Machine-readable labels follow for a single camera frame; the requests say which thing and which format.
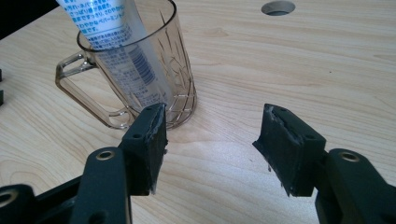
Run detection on white toothpaste tube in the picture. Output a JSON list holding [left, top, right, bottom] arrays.
[[55, 0, 176, 108]]

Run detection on clear plastic cup with handle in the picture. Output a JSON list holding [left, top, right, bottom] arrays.
[[54, 0, 198, 131]]

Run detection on grey table cable hole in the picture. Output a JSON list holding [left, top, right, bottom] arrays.
[[261, 0, 296, 17]]

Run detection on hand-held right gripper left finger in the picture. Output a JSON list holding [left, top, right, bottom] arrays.
[[118, 102, 169, 197]]

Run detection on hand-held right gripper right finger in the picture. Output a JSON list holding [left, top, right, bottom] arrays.
[[251, 103, 328, 198]]

